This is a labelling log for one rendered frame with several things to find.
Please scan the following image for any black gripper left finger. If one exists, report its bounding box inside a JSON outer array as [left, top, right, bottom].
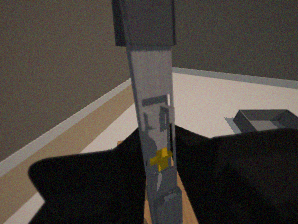
[[27, 128, 146, 224]]

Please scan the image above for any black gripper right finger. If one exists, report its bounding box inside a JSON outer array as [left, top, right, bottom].
[[175, 125, 298, 224]]

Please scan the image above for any wooden board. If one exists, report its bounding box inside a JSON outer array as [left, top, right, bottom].
[[144, 171, 198, 224]]

